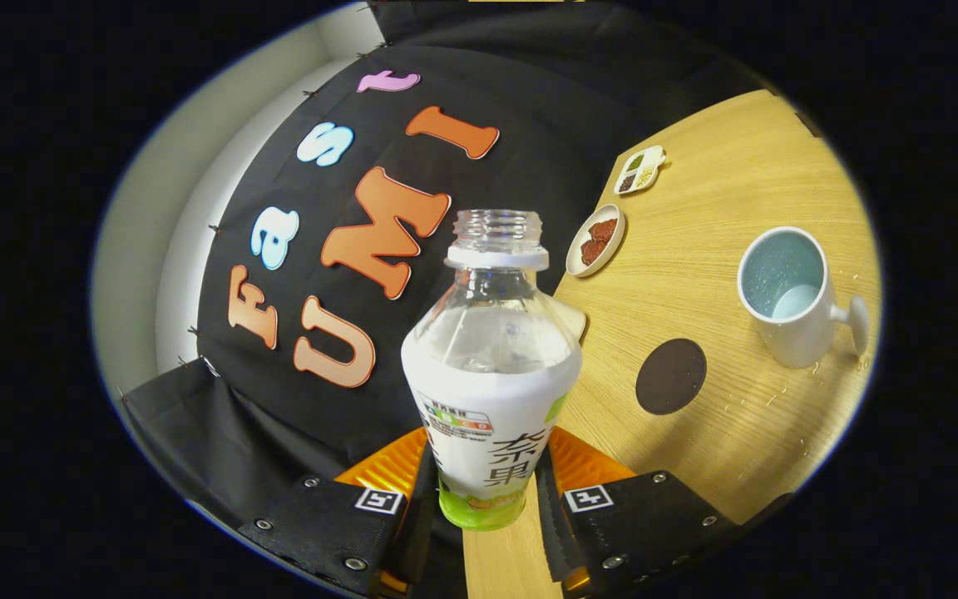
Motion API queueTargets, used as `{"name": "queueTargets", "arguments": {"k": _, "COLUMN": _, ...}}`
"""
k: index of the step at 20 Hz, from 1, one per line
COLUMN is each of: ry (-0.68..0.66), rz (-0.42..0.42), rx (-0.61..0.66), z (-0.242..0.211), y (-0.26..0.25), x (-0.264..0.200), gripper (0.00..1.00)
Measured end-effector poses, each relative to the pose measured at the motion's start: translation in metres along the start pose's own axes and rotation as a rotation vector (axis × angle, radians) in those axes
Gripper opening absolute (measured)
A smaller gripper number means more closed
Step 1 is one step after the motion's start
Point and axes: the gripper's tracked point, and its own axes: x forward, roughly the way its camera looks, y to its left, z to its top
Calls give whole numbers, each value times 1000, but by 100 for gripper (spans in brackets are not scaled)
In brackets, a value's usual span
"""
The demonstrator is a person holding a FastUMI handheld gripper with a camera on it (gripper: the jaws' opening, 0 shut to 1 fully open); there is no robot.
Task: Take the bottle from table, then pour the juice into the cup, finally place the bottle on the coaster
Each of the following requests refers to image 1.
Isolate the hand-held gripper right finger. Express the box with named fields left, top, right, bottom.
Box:
left=536, top=426, right=738, bottom=597

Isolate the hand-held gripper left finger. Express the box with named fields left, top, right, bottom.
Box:
left=236, top=426, right=441, bottom=599

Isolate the clear juice bottle white label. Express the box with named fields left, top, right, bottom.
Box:
left=400, top=208, right=584, bottom=532

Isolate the dark brown round coaster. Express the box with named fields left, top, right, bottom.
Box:
left=635, top=338, right=708, bottom=416

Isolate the white cup blue inside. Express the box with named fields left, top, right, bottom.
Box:
left=737, top=226, right=871, bottom=369

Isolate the wooden table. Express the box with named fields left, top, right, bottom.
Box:
left=462, top=89, right=883, bottom=599

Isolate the cream white toaster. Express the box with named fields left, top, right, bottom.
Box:
left=547, top=293, right=589, bottom=342

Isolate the white round plate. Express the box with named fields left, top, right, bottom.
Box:
left=565, top=204, right=626, bottom=278

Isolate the white divided dish with beans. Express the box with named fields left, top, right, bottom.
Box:
left=614, top=146, right=667, bottom=196

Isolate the black backdrop cloth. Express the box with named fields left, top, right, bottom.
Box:
left=117, top=0, right=779, bottom=542

